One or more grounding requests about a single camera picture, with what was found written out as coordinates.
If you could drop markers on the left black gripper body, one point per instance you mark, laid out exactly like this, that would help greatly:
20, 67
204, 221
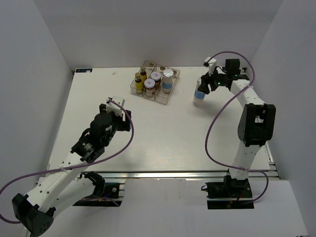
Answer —
117, 124

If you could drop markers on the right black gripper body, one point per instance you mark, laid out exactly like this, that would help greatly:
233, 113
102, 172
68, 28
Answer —
220, 78

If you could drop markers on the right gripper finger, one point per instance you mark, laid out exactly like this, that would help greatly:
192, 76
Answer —
203, 84
212, 82

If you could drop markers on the white bottle silver cap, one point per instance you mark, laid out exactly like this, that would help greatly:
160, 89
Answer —
167, 80

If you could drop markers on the red label spice jar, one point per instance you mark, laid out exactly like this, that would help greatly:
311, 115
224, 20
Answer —
156, 76

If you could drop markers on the yellow label brown bottle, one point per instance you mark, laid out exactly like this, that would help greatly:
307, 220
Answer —
138, 84

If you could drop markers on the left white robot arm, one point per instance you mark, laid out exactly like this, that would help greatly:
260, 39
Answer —
37, 209

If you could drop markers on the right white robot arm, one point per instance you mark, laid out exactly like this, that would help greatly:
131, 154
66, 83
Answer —
257, 120

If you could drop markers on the clear plastic organizer tray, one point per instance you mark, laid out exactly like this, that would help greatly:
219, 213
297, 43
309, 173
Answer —
159, 95

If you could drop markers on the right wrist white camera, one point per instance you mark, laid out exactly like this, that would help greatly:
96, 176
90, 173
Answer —
210, 63

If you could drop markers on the wrist white camera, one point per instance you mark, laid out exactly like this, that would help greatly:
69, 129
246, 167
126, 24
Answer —
115, 105
210, 63

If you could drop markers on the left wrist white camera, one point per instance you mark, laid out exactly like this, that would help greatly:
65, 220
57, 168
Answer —
115, 105

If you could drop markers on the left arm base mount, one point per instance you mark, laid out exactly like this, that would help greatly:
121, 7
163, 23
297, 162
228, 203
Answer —
106, 194

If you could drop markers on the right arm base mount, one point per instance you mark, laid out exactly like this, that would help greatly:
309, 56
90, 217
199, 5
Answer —
230, 193

